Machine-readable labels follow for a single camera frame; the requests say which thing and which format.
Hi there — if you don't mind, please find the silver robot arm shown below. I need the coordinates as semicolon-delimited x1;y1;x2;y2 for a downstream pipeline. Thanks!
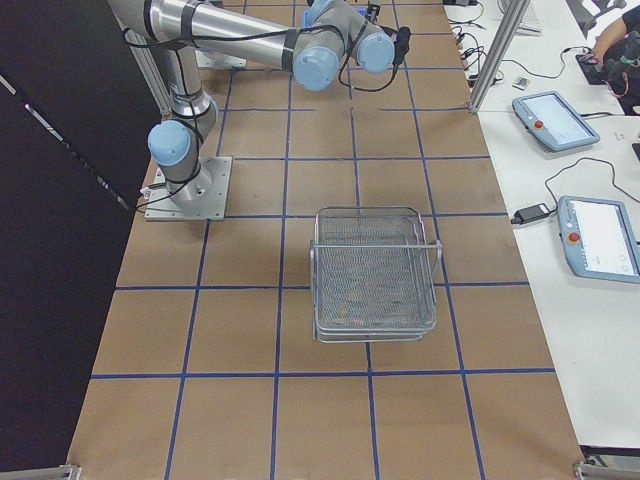
109;1;411;220

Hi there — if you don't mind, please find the black power adapter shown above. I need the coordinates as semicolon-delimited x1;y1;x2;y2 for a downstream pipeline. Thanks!
511;203;551;225

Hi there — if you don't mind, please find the blue plastic tray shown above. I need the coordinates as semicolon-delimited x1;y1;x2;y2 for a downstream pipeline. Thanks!
302;0;381;27

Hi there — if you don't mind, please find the far teach pendant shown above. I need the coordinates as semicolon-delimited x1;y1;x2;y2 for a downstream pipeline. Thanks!
511;91;600;152

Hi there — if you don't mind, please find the teach pendant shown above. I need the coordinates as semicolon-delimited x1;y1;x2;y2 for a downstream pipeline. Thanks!
511;91;600;152
557;195;639;284

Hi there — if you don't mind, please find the near teach pendant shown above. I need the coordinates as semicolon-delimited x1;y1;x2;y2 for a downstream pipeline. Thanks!
557;195;639;284

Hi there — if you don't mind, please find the person at desk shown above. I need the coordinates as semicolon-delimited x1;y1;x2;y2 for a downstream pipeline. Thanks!
593;6;639;115

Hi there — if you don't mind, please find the wire mesh shelf rack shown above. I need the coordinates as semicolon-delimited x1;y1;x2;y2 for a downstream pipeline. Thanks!
310;206;442;343

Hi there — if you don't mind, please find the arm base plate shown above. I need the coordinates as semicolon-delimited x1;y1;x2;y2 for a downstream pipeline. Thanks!
144;157;233;221
195;50;246;70

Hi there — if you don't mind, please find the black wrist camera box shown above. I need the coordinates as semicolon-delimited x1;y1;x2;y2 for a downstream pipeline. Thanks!
392;26;411;67

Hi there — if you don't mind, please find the aluminium frame post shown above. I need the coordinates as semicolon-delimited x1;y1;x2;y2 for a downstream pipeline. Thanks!
468;0;530;113

